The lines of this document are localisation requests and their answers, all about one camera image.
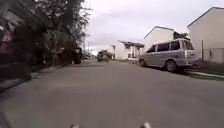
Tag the group of dark trees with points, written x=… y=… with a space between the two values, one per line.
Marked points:
x=60 y=20

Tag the concrete pavement with kerb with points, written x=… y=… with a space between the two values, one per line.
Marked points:
x=20 y=81

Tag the dark vehicle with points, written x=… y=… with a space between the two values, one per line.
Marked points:
x=76 y=55

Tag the robot's own part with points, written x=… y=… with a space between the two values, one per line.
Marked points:
x=145 y=125
x=75 y=126

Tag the grass strip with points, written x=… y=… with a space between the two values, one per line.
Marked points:
x=213 y=68

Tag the low building with dark roof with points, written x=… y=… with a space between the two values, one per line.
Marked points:
x=128 y=51

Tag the grey asphalt road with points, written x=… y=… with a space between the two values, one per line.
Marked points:
x=116 y=96

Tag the white gabled house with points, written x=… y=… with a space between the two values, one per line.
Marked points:
x=160 y=38

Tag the white house with dark roof edge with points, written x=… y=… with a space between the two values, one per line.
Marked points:
x=210 y=33

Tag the pale concrete kerb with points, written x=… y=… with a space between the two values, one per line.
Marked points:
x=206 y=74

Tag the silver van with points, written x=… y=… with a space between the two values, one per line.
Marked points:
x=166 y=55

